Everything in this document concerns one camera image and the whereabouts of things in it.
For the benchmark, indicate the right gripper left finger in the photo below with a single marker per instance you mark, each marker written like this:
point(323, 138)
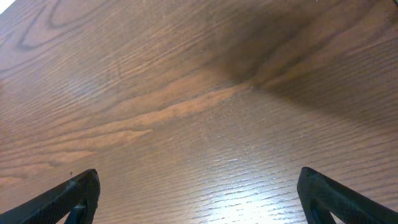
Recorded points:
point(75, 199)

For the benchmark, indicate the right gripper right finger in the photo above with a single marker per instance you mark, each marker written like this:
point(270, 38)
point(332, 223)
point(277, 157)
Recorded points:
point(323, 198)

